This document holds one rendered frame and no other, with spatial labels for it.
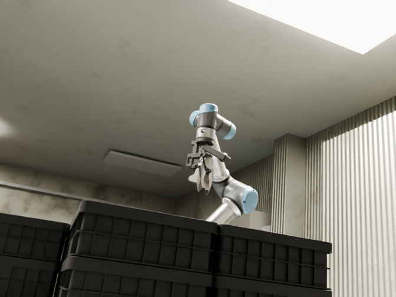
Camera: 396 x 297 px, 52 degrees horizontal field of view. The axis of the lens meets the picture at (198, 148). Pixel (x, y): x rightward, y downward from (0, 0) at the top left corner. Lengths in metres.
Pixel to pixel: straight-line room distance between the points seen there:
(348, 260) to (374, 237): 0.32
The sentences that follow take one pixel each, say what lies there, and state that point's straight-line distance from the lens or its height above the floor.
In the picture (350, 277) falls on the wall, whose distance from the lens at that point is 3.60.
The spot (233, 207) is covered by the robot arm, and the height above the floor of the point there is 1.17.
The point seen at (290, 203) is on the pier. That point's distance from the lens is 4.95.
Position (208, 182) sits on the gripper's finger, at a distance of 1.56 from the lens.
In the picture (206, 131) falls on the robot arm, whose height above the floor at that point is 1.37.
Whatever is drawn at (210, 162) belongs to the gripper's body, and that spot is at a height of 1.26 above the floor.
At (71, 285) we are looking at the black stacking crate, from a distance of 0.85.
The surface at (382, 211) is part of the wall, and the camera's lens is 3.42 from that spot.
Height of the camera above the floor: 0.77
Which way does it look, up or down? 20 degrees up
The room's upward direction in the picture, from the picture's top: 7 degrees clockwise
